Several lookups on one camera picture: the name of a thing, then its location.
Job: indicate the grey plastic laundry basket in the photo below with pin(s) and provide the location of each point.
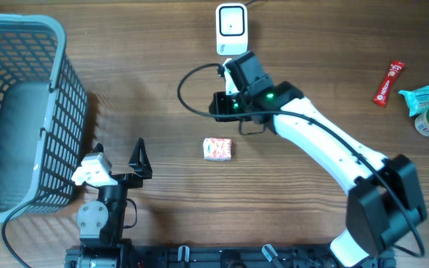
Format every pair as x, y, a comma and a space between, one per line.
43, 108

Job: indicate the red coffee stick sachet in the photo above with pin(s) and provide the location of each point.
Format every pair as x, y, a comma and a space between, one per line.
394, 71

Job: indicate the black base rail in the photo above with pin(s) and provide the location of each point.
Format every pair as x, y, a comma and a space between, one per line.
314, 255

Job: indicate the mint toilet wipes pack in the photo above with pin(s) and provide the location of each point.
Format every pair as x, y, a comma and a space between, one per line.
417, 100

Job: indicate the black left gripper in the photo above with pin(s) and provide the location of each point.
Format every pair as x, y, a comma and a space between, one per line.
141, 167

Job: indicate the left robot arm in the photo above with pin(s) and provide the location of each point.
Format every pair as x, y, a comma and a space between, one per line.
101, 222

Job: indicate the white barcode scanner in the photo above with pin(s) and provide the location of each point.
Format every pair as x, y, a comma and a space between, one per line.
231, 29

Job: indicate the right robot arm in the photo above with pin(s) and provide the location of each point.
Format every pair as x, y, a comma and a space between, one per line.
384, 197

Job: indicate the red tissue pack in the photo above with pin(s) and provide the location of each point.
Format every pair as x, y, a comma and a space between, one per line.
217, 149

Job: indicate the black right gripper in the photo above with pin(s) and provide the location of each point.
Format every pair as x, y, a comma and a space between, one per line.
220, 98

